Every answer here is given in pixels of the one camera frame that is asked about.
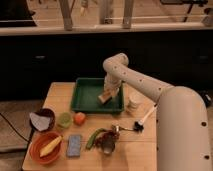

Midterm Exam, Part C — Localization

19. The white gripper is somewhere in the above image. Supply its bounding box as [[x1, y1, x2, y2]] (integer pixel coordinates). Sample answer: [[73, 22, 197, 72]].
[[104, 74, 120, 98]]

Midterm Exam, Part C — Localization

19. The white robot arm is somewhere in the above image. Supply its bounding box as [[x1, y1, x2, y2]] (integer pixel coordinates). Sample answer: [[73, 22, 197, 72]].
[[103, 53, 213, 171]]

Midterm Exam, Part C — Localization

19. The green plastic tray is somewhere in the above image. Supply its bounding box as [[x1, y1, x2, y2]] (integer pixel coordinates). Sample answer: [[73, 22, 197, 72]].
[[71, 78, 124, 114]]

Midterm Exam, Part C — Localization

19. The metal measuring cup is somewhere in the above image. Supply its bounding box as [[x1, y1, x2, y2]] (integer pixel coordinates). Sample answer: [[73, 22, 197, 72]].
[[95, 125, 129, 155]]

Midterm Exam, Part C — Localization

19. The green small cup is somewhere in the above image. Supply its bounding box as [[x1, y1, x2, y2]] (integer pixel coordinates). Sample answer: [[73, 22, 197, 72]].
[[57, 113, 72, 128]]

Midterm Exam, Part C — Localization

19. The green pea pod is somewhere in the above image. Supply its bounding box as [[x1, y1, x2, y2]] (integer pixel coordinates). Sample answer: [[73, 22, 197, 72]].
[[85, 128, 106, 150]]

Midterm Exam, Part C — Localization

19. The blue sponge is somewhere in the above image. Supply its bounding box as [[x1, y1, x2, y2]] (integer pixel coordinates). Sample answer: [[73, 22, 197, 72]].
[[67, 134, 81, 157]]

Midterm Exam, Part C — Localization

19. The dark brown bowl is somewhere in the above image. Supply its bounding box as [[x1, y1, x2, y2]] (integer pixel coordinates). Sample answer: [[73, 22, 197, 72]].
[[31, 108, 55, 132]]

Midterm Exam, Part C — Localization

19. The yellow corn cob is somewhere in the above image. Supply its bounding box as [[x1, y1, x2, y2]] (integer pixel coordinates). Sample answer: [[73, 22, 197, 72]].
[[40, 136, 62, 157]]

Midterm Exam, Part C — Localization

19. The white crumpled cloth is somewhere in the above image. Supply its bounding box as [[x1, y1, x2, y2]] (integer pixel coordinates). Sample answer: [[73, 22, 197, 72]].
[[29, 113, 50, 131]]

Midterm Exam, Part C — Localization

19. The orange plastic bowl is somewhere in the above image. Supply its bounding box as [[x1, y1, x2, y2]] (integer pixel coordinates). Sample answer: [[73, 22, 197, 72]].
[[29, 131, 62, 165]]

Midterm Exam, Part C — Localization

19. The black cable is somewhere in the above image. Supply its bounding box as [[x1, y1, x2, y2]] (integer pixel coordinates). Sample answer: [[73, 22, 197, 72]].
[[0, 112, 31, 143]]

